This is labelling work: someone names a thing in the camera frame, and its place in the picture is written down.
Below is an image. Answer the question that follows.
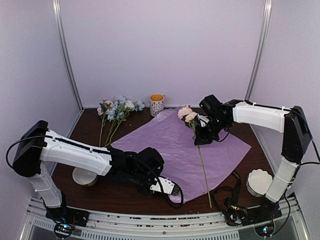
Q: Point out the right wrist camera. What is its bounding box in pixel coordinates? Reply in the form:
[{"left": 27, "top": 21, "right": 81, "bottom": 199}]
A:
[{"left": 197, "top": 114, "right": 209, "bottom": 127}]

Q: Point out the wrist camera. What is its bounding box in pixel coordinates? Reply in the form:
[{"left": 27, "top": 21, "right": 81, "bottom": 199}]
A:
[
  {"left": 149, "top": 176, "right": 180, "bottom": 196},
  {"left": 197, "top": 114, "right": 209, "bottom": 127}
]

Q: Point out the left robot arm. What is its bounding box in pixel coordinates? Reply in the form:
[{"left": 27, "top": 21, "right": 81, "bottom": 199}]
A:
[{"left": 7, "top": 120, "right": 172, "bottom": 223}]

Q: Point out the right aluminium frame post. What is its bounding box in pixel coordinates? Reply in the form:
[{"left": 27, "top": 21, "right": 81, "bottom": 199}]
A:
[{"left": 244, "top": 0, "right": 273, "bottom": 101}]

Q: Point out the blue fake flower stem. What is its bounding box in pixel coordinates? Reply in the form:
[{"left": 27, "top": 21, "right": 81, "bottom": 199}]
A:
[{"left": 104, "top": 95, "right": 145, "bottom": 147}]

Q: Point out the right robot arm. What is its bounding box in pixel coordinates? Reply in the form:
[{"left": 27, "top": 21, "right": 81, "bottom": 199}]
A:
[{"left": 195, "top": 94, "right": 315, "bottom": 221}]

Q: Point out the black lettered ribbon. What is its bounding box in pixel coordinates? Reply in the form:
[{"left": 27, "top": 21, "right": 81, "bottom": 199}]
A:
[{"left": 211, "top": 170, "right": 249, "bottom": 227}]

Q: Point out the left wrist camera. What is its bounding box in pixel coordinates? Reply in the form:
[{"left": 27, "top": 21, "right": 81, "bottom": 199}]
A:
[{"left": 149, "top": 176, "right": 180, "bottom": 196}]

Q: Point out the white fake flower stem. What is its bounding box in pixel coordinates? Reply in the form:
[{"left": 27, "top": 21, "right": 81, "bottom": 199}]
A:
[{"left": 104, "top": 99, "right": 135, "bottom": 147}]

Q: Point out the aluminium frame post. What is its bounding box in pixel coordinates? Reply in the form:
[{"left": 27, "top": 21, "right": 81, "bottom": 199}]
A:
[
  {"left": 244, "top": 0, "right": 273, "bottom": 101},
  {"left": 52, "top": 0, "right": 84, "bottom": 111}
]

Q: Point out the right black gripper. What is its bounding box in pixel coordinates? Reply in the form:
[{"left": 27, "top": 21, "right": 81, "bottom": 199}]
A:
[{"left": 195, "top": 116, "right": 229, "bottom": 145}]

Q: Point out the purple pink wrapping paper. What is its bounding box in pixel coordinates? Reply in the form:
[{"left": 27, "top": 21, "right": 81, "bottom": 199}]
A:
[{"left": 112, "top": 109, "right": 251, "bottom": 202}]

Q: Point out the left aluminium frame post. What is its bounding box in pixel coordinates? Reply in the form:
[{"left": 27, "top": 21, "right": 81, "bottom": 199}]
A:
[{"left": 52, "top": 0, "right": 84, "bottom": 111}]

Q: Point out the front aluminium rail base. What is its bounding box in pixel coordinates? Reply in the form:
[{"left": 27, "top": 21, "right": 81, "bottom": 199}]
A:
[{"left": 21, "top": 196, "right": 307, "bottom": 240}]

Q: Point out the pink fake flower stem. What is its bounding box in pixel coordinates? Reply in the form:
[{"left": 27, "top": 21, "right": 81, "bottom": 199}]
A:
[{"left": 177, "top": 105, "right": 213, "bottom": 208}]

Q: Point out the white scalloped bowl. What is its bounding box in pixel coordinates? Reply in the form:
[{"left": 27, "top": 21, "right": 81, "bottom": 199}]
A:
[{"left": 246, "top": 169, "right": 273, "bottom": 198}]

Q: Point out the patterned mug orange inside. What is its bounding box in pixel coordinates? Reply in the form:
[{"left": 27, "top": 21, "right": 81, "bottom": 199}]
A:
[{"left": 149, "top": 93, "right": 165, "bottom": 117}]

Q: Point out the white round bowl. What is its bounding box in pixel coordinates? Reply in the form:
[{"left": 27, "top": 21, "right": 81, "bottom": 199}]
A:
[{"left": 72, "top": 167, "right": 98, "bottom": 187}]

